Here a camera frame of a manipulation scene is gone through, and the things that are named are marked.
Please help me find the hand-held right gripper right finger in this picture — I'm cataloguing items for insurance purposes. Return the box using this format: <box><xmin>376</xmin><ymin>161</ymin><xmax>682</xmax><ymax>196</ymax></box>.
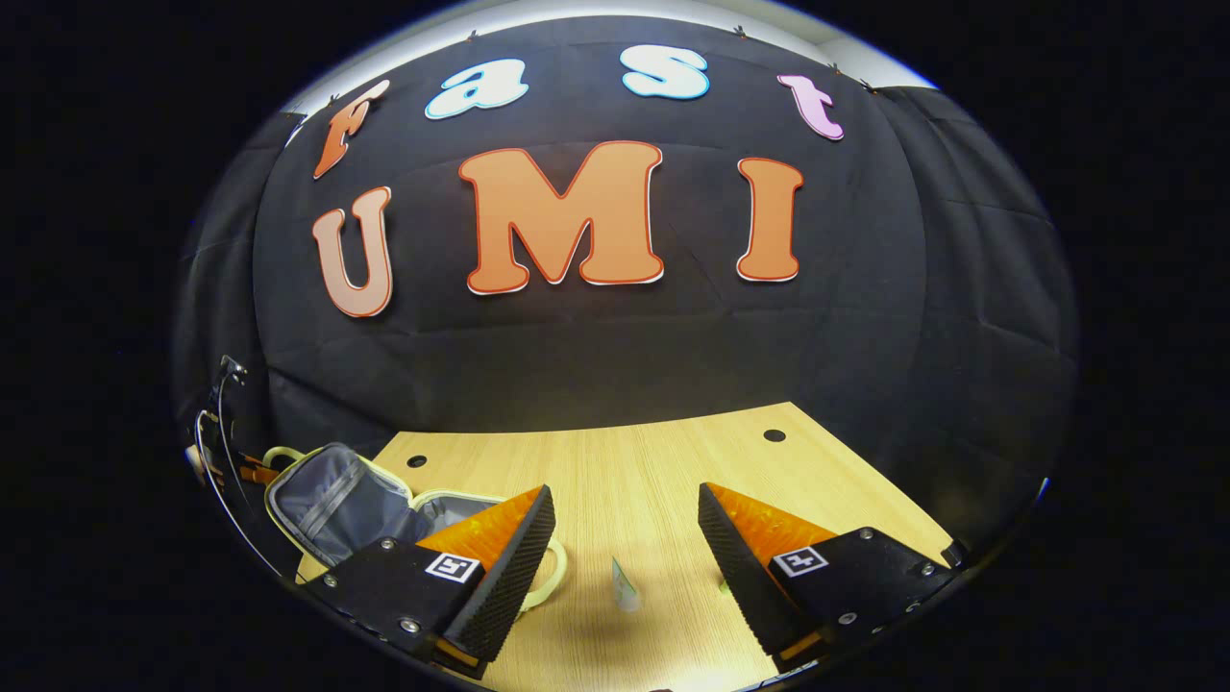
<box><xmin>698</xmin><ymin>483</ymin><xmax>967</xmax><ymax>674</ymax></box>

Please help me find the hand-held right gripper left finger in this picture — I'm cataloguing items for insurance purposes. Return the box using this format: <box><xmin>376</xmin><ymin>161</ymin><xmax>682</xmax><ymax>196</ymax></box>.
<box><xmin>303</xmin><ymin>485</ymin><xmax>556</xmax><ymax>679</ymax></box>

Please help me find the pale yellow suitcase bag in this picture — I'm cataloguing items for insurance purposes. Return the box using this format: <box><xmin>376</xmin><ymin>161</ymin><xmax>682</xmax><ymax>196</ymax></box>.
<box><xmin>261</xmin><ymin>442</ymin><xmax>569</xmax><ymax>612</ymax></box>

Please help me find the white tube with printed label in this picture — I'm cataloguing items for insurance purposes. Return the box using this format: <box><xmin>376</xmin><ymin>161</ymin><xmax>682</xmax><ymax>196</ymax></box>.
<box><xmin>611</xmin><ymin>556</ymin><xmax>643</xmax><ymax>613</ymax></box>

